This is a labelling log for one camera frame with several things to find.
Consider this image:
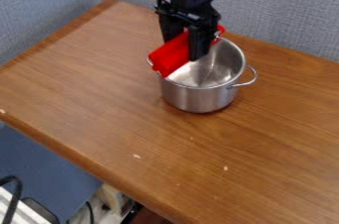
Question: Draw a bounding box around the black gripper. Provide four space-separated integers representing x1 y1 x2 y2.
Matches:
154 0 220 61

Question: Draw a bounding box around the red block object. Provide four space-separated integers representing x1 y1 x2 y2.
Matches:
146 25 225 77

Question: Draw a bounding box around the stainless steel pot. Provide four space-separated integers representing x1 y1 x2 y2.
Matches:
146 38 257 113

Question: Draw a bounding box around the white clutter under table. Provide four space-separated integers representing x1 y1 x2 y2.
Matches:
66 184 140 224

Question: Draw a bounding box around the white appliance with vents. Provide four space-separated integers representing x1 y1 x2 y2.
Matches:
0 187 60 224

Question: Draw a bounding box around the black curved cable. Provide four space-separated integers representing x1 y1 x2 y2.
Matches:
0 175 23 224

